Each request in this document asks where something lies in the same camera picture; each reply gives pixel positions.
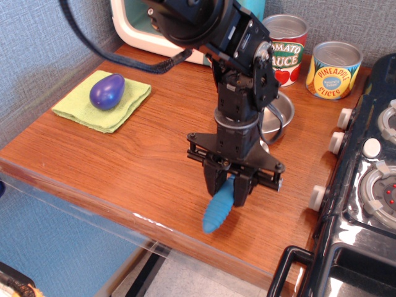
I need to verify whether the blue handled metal spoon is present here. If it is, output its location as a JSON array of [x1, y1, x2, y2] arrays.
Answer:
[[202, 153, 272, 234]]

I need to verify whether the small steel saucepan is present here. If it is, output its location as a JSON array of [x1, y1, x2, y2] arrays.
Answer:
[[261, 92, 295, 144]]

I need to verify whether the tomato sauce can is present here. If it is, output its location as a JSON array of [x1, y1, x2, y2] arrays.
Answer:
[[263, 14, 308, 87]]

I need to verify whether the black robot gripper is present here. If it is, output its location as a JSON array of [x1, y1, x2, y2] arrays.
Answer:
[[187, 114, 285, 207]]

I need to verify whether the pineapple slices can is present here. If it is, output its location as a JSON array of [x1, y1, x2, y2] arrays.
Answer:
[[306, 41, 363, 100]]

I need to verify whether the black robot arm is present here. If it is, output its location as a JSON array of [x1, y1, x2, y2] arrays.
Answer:
[[147, 1, 285, 207]]

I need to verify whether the teal toy microwave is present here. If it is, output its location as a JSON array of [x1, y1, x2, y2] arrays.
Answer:
[[110, 1, 270, 66]]

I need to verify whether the purple toy eggplant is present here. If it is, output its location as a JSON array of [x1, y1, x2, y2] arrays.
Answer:
[[89, 74, 125, 111]]

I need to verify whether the black toy stove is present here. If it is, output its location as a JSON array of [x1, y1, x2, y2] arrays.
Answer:
[[268, 54, 395, 296]]

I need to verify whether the white stove knob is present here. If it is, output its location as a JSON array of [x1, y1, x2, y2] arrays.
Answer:
[[308, 185, 326, 212], [328, 132, 345, 155], [337, 108, 353, 130]]

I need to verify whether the green folded cloth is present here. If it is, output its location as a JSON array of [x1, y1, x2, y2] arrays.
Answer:
[[52, 71, 151, 133]]

